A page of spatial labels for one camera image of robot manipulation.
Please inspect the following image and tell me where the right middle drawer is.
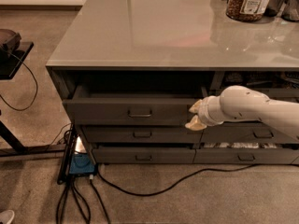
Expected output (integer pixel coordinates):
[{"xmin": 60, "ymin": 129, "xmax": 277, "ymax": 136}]
[{"xmin": 201, "ymin": 122, "xmax": 298, "ymax": 144}]

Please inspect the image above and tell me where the white shoe tip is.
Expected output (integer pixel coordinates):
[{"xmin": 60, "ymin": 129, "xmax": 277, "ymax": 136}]
[{"xmin": 0, "ymin": 210, "xmax": 15, "ymax": 224}]

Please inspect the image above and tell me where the black side stand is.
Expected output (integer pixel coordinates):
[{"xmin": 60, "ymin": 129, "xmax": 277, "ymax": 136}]
[{"xmin": 0, "ymin": 41, "xmax": 66, "ymax": 158}]

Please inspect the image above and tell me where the thick black floor cable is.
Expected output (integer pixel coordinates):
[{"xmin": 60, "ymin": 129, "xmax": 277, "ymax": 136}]
[{"xmin": 96, "ymin": 163, "xmax": 260, "ymax": 198}]

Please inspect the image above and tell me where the grey top drawer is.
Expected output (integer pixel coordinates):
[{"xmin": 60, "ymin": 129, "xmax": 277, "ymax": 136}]
[{"xmin": 63, "ymin": 86, "xmax": 197, "ymax": 126}]

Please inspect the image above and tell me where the left middle drawer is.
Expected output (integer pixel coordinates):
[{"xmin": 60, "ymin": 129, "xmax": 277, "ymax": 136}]
[{"xmin": 82, "ymin": 126, "xmax": 202, "ymax": 143}]

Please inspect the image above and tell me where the left bottom drawer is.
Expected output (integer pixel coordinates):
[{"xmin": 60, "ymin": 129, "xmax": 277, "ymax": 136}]
[{"xmin": 93, "ymin": 147, "xmax": 195, "ymax": 164}]

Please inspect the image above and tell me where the grey cabinet counter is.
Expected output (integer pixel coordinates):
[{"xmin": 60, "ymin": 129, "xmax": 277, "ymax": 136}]
[{"xmin": 47, "ymin": 0, "xmax": 299, "ymax": 105}]

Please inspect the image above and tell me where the blue power box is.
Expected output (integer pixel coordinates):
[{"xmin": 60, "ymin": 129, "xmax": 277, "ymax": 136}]
[{"xmin": 69, "ymin": 153, "xmax": 95, "ymax": 175}]

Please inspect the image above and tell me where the dark device on stand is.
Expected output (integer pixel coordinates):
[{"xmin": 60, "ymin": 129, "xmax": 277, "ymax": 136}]
[{"xmin": 0, "ymin": 29, "xmax": 21, "ymax": 52}]

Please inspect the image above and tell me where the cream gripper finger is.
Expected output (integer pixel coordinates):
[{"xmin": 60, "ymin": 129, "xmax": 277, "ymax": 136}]
[
  {"xmin": 185, "ymin": 115, "xmax": 206, "ymax": 131},
  {"xmin": 189, "ymin": 100, "xmax": 202, "ymax": 114}
]

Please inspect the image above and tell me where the jar of nuts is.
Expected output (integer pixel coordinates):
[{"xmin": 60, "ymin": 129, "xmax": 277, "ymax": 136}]
[{"xmin": 226, "ymin": 0, "xmax": 270, "ymax": 22}]

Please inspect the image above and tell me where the dark glass container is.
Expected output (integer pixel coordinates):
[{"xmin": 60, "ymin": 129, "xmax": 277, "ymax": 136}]
[{"xmin": 264, "ymin": 0, "xmax": 287, "ymax": 17}]

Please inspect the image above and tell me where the black cable bundle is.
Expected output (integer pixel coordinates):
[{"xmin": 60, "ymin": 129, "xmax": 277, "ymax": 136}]
[{"xmin": 55, "ymin": 175, "xmax": 111, "ymax": 224}]

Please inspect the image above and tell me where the thin black cable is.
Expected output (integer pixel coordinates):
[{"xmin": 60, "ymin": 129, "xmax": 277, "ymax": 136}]
[{"xmin": 0, "ymin": 53, "xmax": 39, "ymax": 112}]

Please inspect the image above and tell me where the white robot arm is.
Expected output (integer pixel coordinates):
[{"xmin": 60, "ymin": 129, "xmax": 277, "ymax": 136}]
[{"xmin": 185, "ymin": 86, "xmax": 299, "ymax": 140}]

